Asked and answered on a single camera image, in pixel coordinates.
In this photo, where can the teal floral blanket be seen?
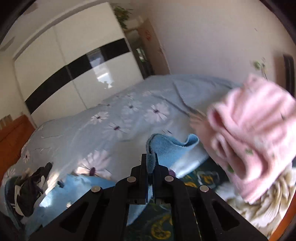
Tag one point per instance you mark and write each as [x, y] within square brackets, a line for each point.
[159, 222]

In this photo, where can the beige wall panel strip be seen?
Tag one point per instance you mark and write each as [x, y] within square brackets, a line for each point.
[5, 121]

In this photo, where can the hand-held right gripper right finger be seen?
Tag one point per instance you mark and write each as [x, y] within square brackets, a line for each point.
[159, 183]

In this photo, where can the blue terry garment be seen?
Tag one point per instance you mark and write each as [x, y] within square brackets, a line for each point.
[166, 148]

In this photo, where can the light blue floral quilt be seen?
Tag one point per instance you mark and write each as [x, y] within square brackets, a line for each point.
[104, 120]

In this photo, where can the white wardrobe with black band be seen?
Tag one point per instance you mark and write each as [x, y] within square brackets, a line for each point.
[46, 69]

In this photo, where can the wooden headboard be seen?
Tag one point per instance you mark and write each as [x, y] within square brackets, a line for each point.
[11, 139]

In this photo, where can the green potted plant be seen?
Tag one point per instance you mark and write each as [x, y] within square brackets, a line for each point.
[122, 16]

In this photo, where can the wooden bed frame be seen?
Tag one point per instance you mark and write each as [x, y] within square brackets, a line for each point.
[283, 228]

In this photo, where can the wall socket with green cover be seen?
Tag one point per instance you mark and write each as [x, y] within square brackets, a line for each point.
[257, 64]

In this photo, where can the wooden room door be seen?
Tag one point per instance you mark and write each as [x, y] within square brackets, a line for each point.
[152, 46]

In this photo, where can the pink fleece garment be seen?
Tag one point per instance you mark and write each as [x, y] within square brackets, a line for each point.
[249, 139]

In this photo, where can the black garment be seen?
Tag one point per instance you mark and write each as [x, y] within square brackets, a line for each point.
[25, 197]

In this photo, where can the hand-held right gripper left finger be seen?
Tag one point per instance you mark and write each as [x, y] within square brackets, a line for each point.
[143, 176]

